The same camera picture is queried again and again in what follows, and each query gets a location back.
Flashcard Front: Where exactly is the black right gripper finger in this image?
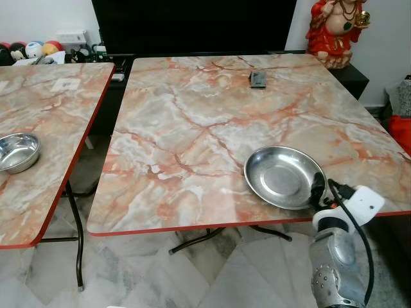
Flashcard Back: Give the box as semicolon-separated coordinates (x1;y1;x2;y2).
311;172;328;207

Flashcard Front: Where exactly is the wide steel plate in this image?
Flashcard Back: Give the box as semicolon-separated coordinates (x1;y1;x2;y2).
244;146;326;210

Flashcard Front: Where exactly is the red cushion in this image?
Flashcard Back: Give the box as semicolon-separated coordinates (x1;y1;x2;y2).
387;115;411;155

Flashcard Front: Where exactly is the grey pillow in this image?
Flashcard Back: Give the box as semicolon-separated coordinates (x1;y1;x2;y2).
385;78;411;119

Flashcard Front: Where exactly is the small black flat device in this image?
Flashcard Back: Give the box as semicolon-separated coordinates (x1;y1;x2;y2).
249;72;268;89

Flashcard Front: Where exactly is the red laughing buddha statue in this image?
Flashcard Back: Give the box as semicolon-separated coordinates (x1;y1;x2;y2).
306;0;372;69

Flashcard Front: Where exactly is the black television screen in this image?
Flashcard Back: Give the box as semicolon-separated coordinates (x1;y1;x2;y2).
91;0;298;57

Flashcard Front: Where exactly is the white paper label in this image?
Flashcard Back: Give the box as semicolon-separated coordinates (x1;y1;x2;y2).
51;78;82;91

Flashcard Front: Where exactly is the marble folding table with labels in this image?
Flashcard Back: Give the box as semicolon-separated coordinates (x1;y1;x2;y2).
0;62;116;291

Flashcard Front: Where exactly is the orange round toy figure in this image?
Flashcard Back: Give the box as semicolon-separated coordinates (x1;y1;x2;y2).
42;40;65;57

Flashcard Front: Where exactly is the small steel bowl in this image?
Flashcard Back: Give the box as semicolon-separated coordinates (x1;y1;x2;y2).
0;132;41;175

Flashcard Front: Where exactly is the white crumpled paper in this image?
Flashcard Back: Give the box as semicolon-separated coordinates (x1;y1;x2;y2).
12;51;67;65

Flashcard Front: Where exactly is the white round toy figure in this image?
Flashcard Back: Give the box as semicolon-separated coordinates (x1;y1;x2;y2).
24;40;44;60

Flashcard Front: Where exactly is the dark round toy figure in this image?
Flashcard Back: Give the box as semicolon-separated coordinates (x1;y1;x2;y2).
0;42;26;65

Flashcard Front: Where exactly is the white wall socket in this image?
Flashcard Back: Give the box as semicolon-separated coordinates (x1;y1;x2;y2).
56;30;88;46

